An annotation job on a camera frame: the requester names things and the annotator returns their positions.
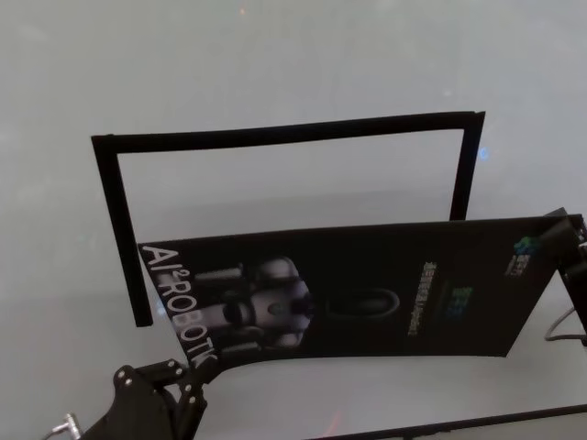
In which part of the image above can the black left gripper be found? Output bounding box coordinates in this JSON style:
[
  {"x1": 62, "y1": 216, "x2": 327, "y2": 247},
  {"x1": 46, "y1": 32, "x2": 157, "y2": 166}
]
[{"x1": 80, "y1": 358, "x2": 217, "y2": 440}]

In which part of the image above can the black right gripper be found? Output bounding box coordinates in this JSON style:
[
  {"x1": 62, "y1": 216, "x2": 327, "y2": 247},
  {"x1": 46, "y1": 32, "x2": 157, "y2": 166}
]
[{"x1": 539, "y1": 206, "x2": 587, "y2": 332}]

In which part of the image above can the black robot print poster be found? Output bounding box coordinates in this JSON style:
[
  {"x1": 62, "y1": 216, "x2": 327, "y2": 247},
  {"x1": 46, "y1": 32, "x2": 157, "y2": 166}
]
[{"x1": 136, "y1": 213, "x2": 574, "y2": 372}]

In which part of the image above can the grey right gripper cable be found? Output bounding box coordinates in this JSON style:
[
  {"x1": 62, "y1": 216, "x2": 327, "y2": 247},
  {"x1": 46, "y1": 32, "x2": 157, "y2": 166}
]
[{"x1": 543, "y1": 305, "x2": 587, "y2": 346}]

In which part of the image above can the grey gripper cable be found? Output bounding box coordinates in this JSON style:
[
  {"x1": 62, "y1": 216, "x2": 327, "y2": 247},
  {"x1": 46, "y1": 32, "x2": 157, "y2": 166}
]
[
  {"x1": 50, "y1": 412, "x2": 87, "y2": 437},
  {"x1": 543, "y1": 305, "x2": 587, "y2": 346}
]

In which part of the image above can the grey left gripper cable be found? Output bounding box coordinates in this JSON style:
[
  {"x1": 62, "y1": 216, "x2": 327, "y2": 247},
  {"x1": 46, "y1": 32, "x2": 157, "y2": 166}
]
[{"x1": 50, "y1": 412, "x2": 87, "y2": 437}]

